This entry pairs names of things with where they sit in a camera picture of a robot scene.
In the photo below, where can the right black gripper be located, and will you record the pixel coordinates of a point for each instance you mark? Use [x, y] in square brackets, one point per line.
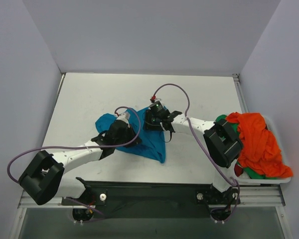
[149, 119]

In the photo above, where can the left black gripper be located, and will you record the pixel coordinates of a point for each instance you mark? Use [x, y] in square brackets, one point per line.
[130, 134]

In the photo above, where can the blue t-shirt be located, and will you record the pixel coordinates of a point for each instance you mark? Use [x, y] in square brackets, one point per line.
[152, 145]

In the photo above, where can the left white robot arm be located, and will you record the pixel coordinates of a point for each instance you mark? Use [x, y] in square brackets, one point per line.
[43, 177]

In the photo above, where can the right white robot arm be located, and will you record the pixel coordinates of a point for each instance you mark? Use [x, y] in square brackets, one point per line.
[217, 139]

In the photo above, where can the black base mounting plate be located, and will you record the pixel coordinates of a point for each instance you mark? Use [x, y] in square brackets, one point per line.
[127, 200]

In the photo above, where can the red t-shirt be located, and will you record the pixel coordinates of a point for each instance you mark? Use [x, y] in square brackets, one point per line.
[238, 169]

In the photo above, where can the white laundry bin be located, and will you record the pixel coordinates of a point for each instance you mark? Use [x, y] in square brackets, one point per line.
[244, 179]

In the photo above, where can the orange t-shirt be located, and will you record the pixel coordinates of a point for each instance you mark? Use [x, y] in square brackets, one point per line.
[261, 156]

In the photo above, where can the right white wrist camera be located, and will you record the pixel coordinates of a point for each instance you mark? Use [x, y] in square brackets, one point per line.
[154, 99]

